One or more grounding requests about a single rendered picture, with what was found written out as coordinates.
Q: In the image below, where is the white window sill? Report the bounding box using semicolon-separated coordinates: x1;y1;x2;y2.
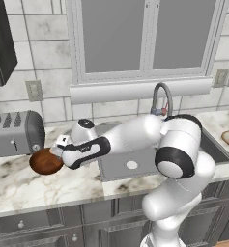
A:
69;76;214;105

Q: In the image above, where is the grey cupboard door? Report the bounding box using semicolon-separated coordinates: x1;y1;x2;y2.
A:
0;226;85;247
178;178;229;246
84;215;153;247

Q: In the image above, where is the grey toaster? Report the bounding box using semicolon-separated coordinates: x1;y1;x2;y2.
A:
0;110;46;159

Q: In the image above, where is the dark wall cupboard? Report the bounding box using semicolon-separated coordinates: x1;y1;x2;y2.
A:
0;0;19;88

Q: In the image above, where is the grey steel sink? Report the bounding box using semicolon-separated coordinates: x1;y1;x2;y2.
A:
96;121;229;183

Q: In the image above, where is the brown bowl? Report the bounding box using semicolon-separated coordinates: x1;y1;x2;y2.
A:
28;147;65;176

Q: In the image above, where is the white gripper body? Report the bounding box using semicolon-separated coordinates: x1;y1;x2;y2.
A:
48;144;67;159

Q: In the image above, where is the grey framed window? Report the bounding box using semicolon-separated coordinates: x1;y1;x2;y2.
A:
65;0;229;85

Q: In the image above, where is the grey drawer front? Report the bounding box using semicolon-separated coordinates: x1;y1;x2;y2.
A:
0;206;66;238

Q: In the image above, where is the grey curved tap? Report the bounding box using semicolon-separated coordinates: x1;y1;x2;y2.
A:
150;82;174;118

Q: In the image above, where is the grey panel under sink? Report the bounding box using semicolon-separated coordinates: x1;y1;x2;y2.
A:
81;193;153;226

